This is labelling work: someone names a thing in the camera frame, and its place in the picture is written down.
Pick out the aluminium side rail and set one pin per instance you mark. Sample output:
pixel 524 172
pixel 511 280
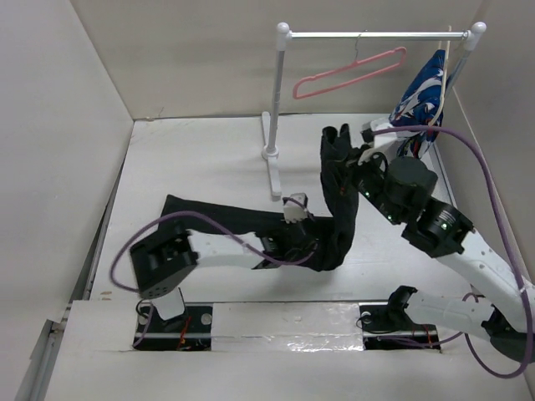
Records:
pixel 440 169

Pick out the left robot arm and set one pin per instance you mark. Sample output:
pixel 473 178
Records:
pixel 165 258

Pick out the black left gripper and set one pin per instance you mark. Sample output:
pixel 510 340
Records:
pixel 284 225

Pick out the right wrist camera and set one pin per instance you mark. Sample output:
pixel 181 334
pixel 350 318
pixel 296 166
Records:
pixel 386 143

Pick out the cream clothes hanger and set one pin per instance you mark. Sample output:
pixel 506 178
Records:
pixel 442 97

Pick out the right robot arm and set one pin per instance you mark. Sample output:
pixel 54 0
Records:
pixel 401 191

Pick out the black denim trousers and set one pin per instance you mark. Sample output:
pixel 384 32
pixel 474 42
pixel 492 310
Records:
pixel 323 241

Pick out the aluminium left rail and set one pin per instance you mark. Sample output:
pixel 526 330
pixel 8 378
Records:
pixel 43 358

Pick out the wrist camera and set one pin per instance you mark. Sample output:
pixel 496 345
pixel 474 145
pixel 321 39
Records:
pixel 295 207
pixel 386 143

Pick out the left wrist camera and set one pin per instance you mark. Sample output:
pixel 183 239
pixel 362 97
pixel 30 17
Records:
pixel 295 207

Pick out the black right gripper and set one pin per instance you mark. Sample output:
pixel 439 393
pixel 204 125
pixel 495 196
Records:
pixel 369 157

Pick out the blue patterned garment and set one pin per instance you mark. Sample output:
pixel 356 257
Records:
pixel 418 106

